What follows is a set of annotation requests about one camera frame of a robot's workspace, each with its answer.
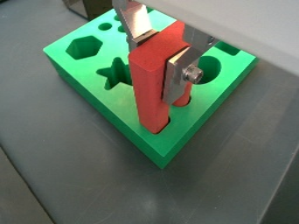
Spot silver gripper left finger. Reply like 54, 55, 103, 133
113, 0, 158, 51

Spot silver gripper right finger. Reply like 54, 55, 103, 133
163, 25, 219, 104

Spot red square-circle peg object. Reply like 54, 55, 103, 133
129, 21, 190, 134

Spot green shape-sorter board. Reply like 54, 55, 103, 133
43, 10, 258, 168

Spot grey plastic bin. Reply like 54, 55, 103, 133
0, 0, 299, 224

